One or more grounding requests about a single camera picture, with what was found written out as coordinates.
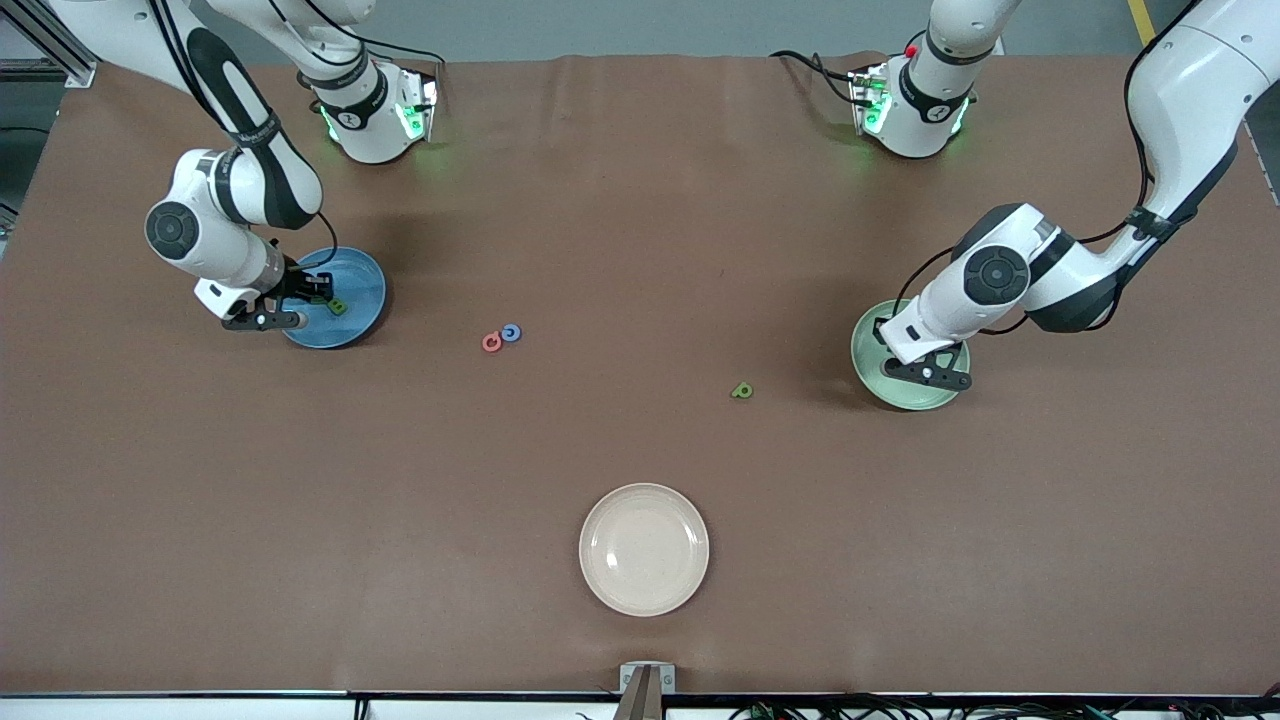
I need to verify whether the green plate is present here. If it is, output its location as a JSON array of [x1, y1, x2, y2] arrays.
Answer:
[[850, 298, 971, 412]]

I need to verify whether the blue plate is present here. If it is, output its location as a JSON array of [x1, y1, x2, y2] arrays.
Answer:
[[280, 246, 388, 350]]

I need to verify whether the beige plate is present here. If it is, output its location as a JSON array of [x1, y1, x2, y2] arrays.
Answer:
[[578, 483, 711, 618]]

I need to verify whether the brown table cover sheet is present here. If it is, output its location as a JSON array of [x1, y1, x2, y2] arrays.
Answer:
[[0, 52, 1280, 697]]

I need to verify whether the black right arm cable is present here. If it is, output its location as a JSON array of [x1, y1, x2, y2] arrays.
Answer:
[[150, 0, 341, 273]]

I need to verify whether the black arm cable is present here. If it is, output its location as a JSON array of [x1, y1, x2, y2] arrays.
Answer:
[[150, 0, 341, 273], [878, 0, 1201, 336]]

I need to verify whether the aluminium frame profile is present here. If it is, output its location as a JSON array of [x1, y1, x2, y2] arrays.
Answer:
[[0, 0, 98, 89]]

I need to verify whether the black left base cable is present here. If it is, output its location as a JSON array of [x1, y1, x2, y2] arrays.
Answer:
[[769, 48, 863, 107]]

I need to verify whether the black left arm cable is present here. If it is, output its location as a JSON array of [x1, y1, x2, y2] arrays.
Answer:
[[878, 0, 1201, 336]]

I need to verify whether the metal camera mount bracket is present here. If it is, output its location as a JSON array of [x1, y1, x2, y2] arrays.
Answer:
[[619, 662, 677, 720]]

